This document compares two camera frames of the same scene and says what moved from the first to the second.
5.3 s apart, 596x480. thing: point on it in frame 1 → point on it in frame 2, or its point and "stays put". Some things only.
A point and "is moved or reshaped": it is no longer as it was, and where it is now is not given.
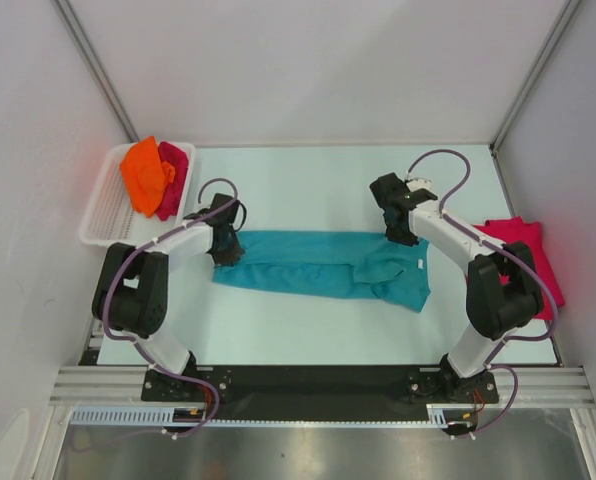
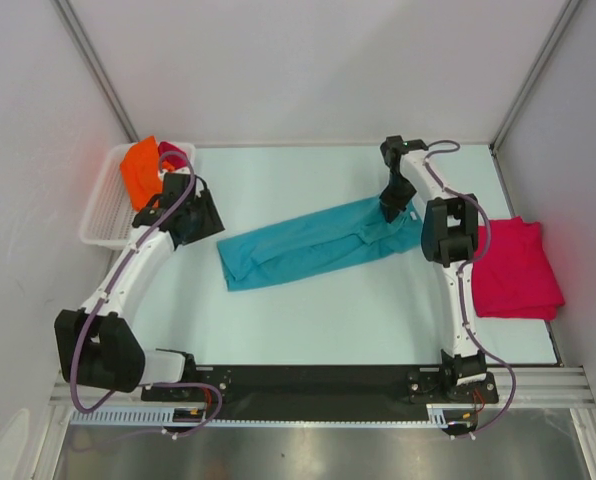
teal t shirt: (360, 264) is moved or reshaped
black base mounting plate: (318, 392) stays put
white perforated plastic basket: (110, 217) stays put
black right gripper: (407, 240) → (392, 207)
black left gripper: (232, 255) → (211, 224)
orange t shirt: (147, 175) stays put
